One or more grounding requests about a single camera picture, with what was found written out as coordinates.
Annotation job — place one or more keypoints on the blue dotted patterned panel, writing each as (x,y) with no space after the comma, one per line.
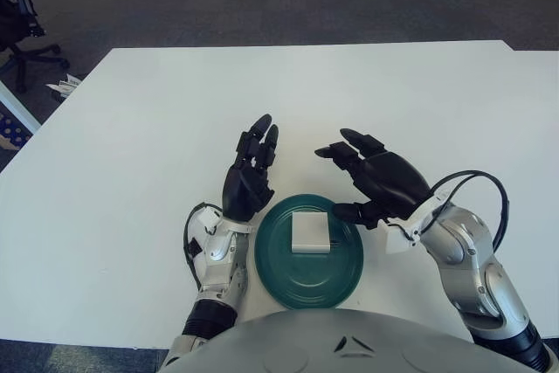
(11,130)

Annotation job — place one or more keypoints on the white desk edge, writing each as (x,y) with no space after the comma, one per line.
(17,106)

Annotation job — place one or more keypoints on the white charger block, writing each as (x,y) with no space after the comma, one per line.
(310,233)

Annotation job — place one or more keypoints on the white paper scraps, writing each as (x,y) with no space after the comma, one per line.
(65,84)

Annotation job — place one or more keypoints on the green ceramic plate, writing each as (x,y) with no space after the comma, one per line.
(279,268)

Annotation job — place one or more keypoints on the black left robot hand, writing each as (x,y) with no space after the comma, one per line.
(246,189)

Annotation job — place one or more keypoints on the grey robot torso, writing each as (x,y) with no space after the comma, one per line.
(305,342)

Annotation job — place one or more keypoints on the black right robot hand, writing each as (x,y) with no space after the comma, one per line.
(388,185)

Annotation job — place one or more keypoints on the black office chair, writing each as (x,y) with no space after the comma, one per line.
(13,19)

